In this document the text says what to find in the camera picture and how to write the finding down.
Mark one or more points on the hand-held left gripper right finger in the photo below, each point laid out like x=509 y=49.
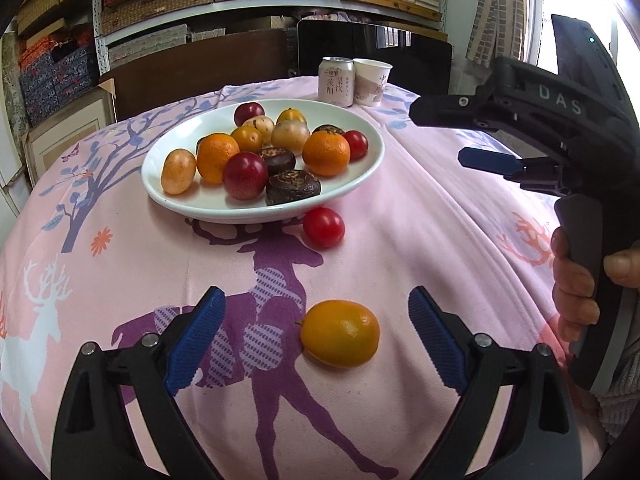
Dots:
x=440 y=345

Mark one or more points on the pale wooden picture frame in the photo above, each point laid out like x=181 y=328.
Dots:
x=65 y=135

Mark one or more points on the person's right hand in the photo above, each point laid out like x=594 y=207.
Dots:
x=575 y=290

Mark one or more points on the large dark brown water chestnut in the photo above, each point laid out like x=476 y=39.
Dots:
x=292 y=188

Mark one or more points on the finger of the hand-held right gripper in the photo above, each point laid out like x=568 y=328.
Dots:
x=485 y=159
x=450 y=110

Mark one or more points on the stack of blue patterned boxes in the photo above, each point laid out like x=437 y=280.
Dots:
x=60 y=80

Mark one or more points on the small dark brown water chestnut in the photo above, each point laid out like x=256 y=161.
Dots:
x=327 y=130

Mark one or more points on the red cherry tomato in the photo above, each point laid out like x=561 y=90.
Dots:
x=356 y=144
x=323 y=227

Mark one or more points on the checked curtain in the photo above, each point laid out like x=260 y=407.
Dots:
x=500 y=15

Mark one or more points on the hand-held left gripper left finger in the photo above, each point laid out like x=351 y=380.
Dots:
x=192 y=345

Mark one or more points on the dark brown wooden chair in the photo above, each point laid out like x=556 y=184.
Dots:
x=200 y=65

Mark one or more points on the pink printed tablecloth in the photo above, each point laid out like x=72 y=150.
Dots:
x=425 y=240

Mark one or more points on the orange mandarin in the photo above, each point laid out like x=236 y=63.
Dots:
x=326 y=154
x=216 y=156

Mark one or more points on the person's right forearm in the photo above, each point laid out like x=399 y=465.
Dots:
x=622 y=400

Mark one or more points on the yellow-brown round fruit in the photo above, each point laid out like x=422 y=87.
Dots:
x=178 y=171
x=290 y=136
x=262 y=125

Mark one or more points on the white metal shelf rack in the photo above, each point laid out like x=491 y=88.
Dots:
x=225 y=7

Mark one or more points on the white paper cup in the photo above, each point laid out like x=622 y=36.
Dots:
x=372 y=82

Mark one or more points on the white oval plate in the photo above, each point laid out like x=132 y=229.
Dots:
x=210 y=201

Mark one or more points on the dark red plum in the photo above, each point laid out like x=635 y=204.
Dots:
x=248 y=112
x=245 y=175

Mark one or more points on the beige drink can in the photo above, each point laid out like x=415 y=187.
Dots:
x=336 y=82

